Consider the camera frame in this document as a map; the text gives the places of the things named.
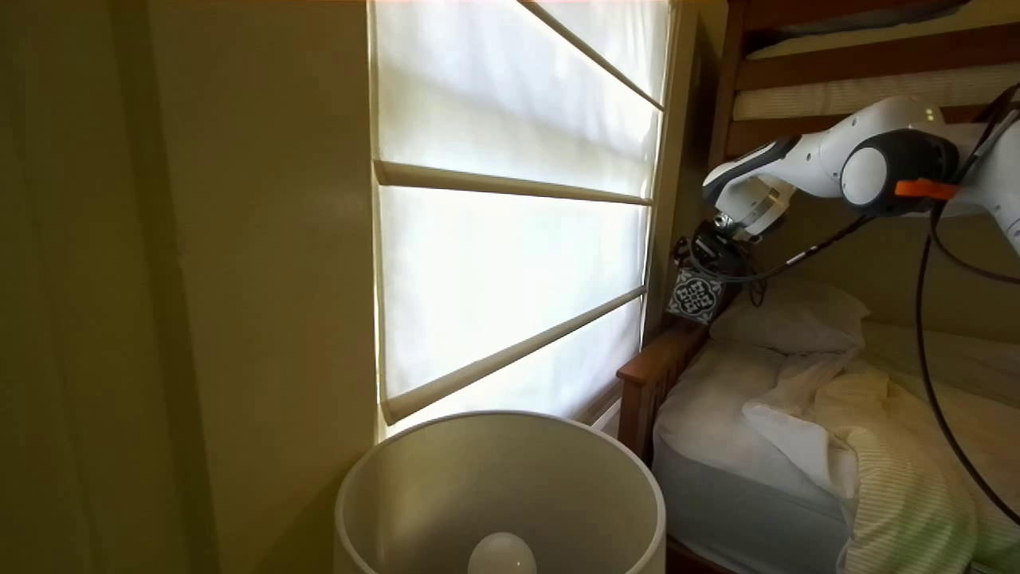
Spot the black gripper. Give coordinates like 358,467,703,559
671,221,753,313

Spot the black white patterned tissue box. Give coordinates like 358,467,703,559
665,264,733,327

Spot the brown wooden bed headrest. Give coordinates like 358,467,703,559
615,315,713,465

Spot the white cloth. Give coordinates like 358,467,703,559
719,277,873,361

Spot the white window blind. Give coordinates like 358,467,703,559
362,0,678,427

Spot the orange clip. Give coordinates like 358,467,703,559
891,176,961,204

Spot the yellow striped blanket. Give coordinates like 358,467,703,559
743,356,1020,574

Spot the white round light bulb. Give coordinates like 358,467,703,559
464,529,535,574

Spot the white cylindrical lampshade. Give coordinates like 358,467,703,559
330,408,668,574

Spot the black cable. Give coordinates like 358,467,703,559
731,204,901,295
912,83,1020,525

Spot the brown wooden bunk frame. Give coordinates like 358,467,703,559
708,0,1020,161

